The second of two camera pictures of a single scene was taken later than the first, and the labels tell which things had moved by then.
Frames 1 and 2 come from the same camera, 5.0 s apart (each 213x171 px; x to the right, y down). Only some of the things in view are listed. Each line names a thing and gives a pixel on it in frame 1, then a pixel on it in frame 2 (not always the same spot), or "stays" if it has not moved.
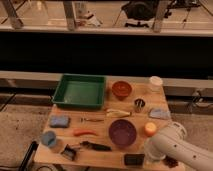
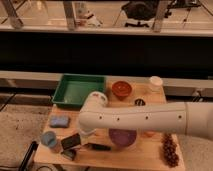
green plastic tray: [82, 91] stays
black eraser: [134, 159] to [71, 141]
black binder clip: [69, 152] stays
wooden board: [113, 137] stays
